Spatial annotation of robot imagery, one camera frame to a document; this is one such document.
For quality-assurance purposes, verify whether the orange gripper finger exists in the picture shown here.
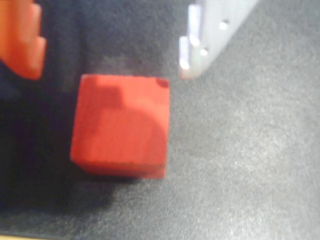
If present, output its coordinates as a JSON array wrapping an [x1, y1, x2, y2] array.
[[0, 0, 48, 81]]

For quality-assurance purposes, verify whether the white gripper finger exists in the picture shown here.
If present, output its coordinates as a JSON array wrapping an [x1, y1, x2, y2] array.
[[177, 0, 258, 80]]

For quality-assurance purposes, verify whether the red cube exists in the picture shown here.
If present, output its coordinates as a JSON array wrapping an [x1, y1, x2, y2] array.
[[69, 74, 171, 180]]

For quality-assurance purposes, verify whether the black felt mat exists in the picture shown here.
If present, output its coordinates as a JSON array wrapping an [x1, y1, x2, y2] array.
[[0, 0, 320, 238]]

